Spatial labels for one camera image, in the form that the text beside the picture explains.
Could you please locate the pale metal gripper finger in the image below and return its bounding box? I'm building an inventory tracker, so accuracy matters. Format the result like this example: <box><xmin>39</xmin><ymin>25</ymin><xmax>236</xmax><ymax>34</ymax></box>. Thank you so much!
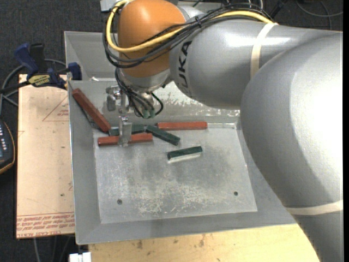
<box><xmin>106</xmin><ymin>87</ymin><xmax>122</xmax><ymax>112</ymax></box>
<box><xmin>118</xmin><ymin>115</ymin><xmax>133</xmax><ymax>147</ymax></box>

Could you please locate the dark green flat block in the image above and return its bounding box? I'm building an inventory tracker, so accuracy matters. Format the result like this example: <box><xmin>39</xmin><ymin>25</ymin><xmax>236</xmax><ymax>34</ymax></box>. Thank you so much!
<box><xmin>166</xmin><ymin>145</ymin><xmax>203</xmax><ymax>164</ymax></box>
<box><xmin>145</xmin><ymin>124</ymin><xmax>182</xmax><ymax>147</ymax></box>
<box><xmin>109</xmin><ymin>124</ymin><xmax>148</xmax><ymax>137</ymax></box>

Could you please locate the red-brown flat block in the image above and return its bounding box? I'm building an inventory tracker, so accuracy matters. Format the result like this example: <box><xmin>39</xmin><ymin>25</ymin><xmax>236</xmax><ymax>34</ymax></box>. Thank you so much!
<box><xmin>71</xmin><ymin>88</ymin><xmax>112</xmax><ymax>133</ymax></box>
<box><xmin>157</xmin><ymin>121</ymin><xmax>208</xmax><ymax>132</ymax></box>
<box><xmin>97</xmin><ymin>132</ymin><xmax>154</xmax><ymax>147</ymax></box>

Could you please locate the grey metal bin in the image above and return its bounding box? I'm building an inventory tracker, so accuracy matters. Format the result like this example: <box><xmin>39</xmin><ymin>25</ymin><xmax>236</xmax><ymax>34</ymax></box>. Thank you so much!
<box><xmin>64</xmin><ymin>31</ymin><xmax>298</xmax><ymax>246</ymax></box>

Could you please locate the brown cardboard board, red print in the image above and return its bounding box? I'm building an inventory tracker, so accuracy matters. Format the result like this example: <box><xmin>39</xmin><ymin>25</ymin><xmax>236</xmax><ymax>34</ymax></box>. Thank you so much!
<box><xmin>16</xmin><ymin>74</ymin><xmax>76</xmax><ymax>240</ymax></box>

